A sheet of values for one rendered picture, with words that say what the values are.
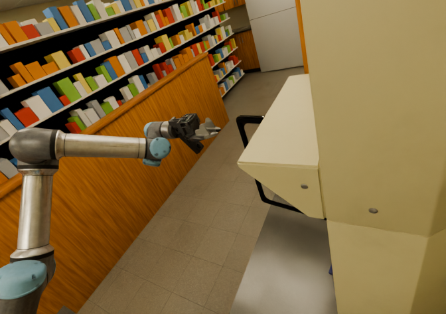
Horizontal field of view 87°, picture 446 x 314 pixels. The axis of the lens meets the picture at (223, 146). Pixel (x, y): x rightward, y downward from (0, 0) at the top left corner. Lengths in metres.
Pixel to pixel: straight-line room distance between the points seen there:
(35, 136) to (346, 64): 0.83
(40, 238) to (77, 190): 1.26
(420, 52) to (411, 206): 0.17
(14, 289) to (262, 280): 0.69
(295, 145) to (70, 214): 2.09
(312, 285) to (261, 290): 0.16
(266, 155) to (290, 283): 0.58
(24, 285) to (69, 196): 1.40
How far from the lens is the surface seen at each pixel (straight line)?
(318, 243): 0.92
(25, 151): 0.91
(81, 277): 2.51
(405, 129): 0.27
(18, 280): 0.90
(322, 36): 0.23
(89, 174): 2.29
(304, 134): 0.37
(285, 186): 0.34
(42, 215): 1.02
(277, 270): 0.88
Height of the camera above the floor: 1.71
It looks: 31 degrees down
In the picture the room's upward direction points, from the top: 21 degrees counter-clockwise
